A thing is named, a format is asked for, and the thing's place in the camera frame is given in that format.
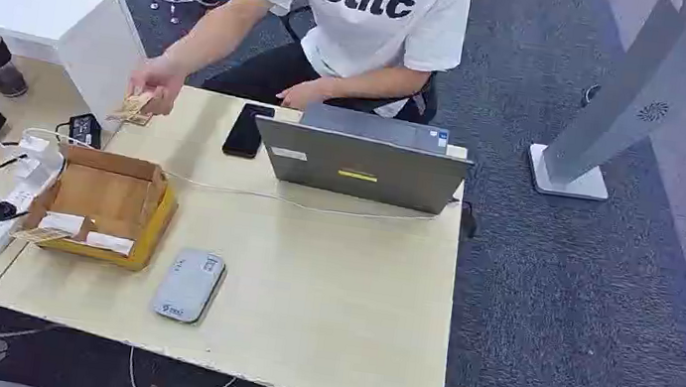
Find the grey laptop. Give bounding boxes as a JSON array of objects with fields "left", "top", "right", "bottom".
[{"left": 244, "top": 94, "right": 480, "bottom": 221}]

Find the person's left hand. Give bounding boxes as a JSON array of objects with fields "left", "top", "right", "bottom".
[{"left": 274, "top": 72, "right": 337, "bottom": 116}]

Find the person's hand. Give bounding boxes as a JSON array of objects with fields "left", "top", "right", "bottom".
[
  {"left": 274, "top": 72, "right": 337, "bottom": 116},
  {"left": 124, "top": 54, "right": 190, "bottom": 121}
]

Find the black smartphone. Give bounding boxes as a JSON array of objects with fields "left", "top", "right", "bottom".
[{"left": 220, "top": 99, "right": 277, "bottom": 163}]

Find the person in white shirt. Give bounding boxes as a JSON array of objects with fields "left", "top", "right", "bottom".
[{"left": 124, "top": 0, "right": 476, "bottom": 158}]

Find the grey card reader device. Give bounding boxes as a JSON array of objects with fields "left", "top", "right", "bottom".
[{"left": 149, "top": 243, "right": 230, "bottom": 330}]

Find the person's right hand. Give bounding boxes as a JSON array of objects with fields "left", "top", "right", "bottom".
[{"left": 124, "top": 54, "right": 190, "bottom": 121}]

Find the white paper slip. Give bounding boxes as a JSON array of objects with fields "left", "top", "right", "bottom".
[
  {"left": 83, "top": 229, "right": 137, "bottom": 258},
  {"left": 37, "top": 209, "right": 88, "bottom": 239}
]

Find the brown cardboard box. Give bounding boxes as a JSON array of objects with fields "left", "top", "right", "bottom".
[{"left": 20, "top": 139, "right": 174, "bottom": 256}]

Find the black power adapter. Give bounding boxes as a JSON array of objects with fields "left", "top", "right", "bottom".
[{"left": 65, "top": 109, "right": 107, "bottom": 153}]

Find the grey stand with white base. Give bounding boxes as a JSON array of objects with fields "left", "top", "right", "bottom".
[{"left": 522, "top": 0, "right": 686, "bottom": 214}]

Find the patterned card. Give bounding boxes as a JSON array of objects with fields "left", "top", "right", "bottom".
[{"left": 9, "top": 221, "right": 74, "bottom": 250}]

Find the white plug adapter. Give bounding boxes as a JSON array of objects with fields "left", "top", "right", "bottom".
[{"left": 14, "top": 134, "right": 54, "bottom": 166}]

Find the white power strip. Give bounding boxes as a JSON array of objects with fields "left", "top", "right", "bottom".
[{"left": 0, "top": 129, "right": 69, "bottom": 265}]

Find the white cabinet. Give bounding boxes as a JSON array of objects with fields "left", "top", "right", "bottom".
[{"left": 0, "top": 0, "right": 156, "bottom": 138}]

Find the long white cable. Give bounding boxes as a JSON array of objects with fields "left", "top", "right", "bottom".
[{"left": 16, "top": 125, "right": 456, "bottom": 231}]

